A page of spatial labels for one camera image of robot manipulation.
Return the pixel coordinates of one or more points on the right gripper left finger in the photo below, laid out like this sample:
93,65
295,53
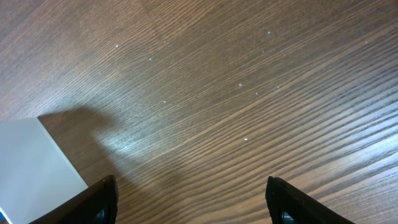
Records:
97,204

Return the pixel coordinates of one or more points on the white cardboard box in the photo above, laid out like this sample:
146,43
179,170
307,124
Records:
36,176

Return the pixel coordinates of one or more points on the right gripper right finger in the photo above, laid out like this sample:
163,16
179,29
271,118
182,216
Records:
288,204

